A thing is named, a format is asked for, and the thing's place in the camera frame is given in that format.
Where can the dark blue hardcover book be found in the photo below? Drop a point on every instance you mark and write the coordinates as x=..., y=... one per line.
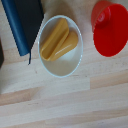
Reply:
x=23, y=20

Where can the red plastic cup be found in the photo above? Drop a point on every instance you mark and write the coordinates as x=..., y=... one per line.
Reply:
x=111, y=33

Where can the yellow plastic banana piece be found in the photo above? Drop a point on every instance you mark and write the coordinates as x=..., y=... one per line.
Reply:
x=55, y=36
x=68, y=45

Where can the white ceramic bowl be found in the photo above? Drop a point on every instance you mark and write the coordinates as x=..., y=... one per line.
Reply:
x=63, y=65

